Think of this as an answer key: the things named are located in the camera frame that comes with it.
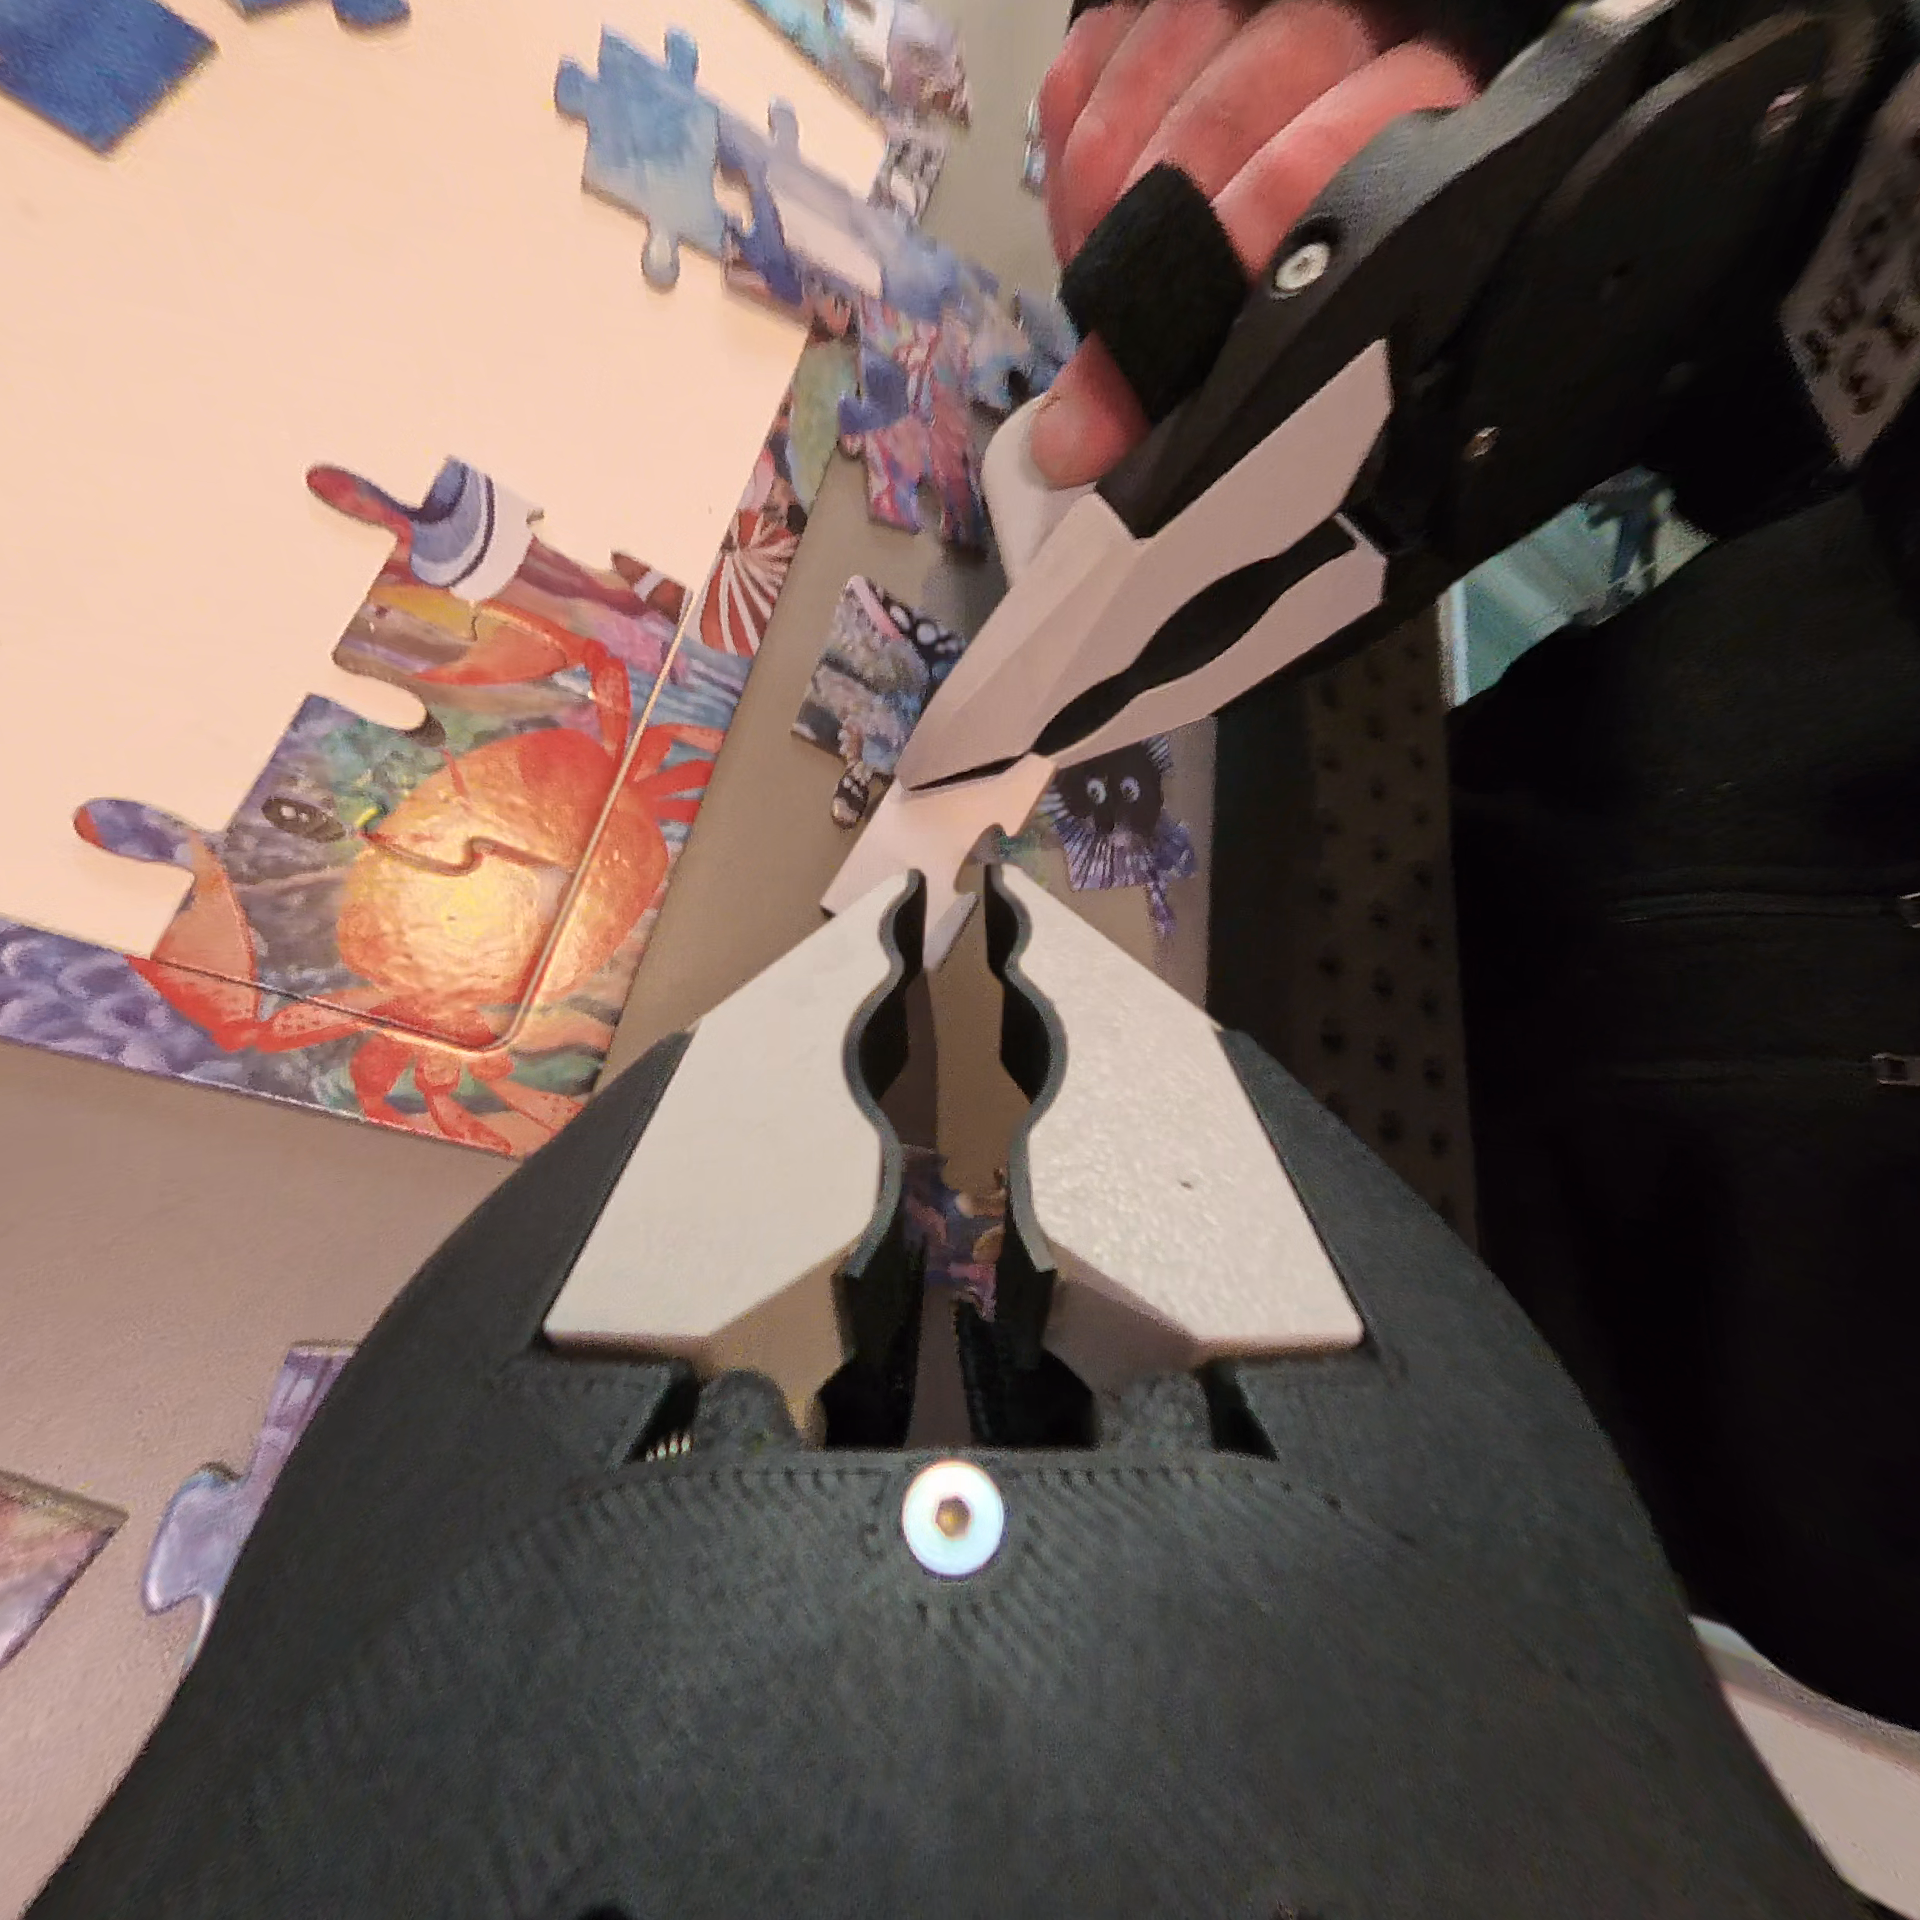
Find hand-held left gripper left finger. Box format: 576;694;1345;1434
545;872;932;1444

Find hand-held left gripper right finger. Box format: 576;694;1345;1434
952;865;1367;1444

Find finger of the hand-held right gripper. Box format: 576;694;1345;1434
908;339;1402;785
896;544;1393;797

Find joined orange crab puzzle pieces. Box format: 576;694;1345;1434
75;592;724;1056

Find red coral white wave piece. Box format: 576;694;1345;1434
306;458;700;666

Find ocean jigsaw puzzle frame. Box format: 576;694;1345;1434
0;0;823;1163

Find dark blue whale face piece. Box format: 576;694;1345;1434
0;0;220;156

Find person's right hand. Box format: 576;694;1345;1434
1031;0;1480;489

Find black white spotted puzzle piece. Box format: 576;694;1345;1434
792;576;966;829

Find black urchin eye puzzle piece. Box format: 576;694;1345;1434
1049;736;1203;940

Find purple orange fish puzzle piece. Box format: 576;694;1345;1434
902;1148;1010;1325

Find dark perforated panel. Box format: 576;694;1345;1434
1208;614;1482;1248

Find purple blue white puzzle piece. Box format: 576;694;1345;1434
142;1342;356;1666

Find light blue splash puzzle piece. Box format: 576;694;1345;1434
555;24;806;289

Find purple white-patch puzzle piece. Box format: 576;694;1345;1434
0;1469;127;1666

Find white plastic object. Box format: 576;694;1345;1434
1691;1616;1920;1920

